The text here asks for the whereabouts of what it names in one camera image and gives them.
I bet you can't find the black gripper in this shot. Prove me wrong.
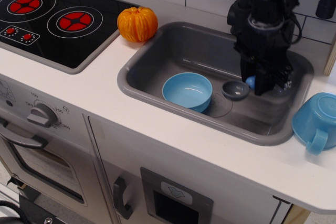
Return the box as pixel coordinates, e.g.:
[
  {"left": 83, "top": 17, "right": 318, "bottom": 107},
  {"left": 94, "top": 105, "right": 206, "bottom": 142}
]
[{"left": 233, "top": 23, "right": 293, "bottom": 95}]

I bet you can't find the grey spoon with blue handle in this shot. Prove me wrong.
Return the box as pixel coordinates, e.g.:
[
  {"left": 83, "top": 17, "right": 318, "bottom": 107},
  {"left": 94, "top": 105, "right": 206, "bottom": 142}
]
[{"left": 222, "top": 76, "right": 256, "bottom": 101}]

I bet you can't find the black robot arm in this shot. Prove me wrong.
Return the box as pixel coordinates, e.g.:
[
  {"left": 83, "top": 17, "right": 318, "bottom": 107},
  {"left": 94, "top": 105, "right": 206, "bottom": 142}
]
[{"left": 227, "top": 0, "right": 299, "bottom": 95}]

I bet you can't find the grey plastic sink basin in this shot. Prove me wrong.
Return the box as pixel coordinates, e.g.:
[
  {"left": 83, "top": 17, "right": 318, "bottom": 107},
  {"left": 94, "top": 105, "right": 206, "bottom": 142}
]
[{"left": 117, "top": 22, "right": 313, "bottom": 146}]

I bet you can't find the light blue plastic bowl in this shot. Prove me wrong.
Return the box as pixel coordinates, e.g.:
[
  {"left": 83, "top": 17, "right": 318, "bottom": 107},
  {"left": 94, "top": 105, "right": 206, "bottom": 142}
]
[{"left": 162, "top": 72, "right": 213, "bottom": 112}]

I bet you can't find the light blue plastic cup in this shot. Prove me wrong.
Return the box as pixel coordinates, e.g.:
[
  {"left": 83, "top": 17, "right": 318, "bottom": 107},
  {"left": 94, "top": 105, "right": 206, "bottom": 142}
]
[{"left": 292, "top": 92, "right": 335, "bottom": 155}]

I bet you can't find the dark grey toy faucet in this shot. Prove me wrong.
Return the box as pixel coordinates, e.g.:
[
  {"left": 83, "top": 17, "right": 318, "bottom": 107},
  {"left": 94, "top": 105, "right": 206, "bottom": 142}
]
[{"left": 227, "top": 0, "right": 336, "bottom": 38}]

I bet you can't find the orange plastic pumpkin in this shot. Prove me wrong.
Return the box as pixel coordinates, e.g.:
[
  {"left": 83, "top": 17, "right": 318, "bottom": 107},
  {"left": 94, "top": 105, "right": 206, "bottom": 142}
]
[{"left": 117, "top": 7, "right": 158, "bottom": 42}]

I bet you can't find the black toy stovetop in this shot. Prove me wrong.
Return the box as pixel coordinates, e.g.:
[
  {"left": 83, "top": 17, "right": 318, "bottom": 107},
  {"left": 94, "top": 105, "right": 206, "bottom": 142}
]
[{"left": 1, "top": 0, "right": 132, "bottom": 74}]

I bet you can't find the grey oven knob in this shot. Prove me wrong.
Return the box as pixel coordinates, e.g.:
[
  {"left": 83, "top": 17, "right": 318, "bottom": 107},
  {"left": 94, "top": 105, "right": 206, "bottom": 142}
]
[{"left": 27, "top": 103, "right": 58, "bottom": 128}]

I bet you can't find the grey cabinet door handle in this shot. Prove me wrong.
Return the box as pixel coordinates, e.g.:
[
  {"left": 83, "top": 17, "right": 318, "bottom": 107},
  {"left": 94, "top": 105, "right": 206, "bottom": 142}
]
[{"left": 112, "top": 177, "right": 133, "bottom": 220}]

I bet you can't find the grey oven door handle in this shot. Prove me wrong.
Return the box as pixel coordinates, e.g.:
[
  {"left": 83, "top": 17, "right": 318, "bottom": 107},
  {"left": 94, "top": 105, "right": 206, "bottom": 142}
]
[{"left": 1, "top": 118, "right": 48, "bottom": 150}]

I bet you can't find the black cable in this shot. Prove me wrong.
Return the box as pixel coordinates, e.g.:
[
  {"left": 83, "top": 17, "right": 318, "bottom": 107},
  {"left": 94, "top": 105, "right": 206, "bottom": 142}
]
[{"left": 0, "top": 199, "right": 25, "bottom": 224}]

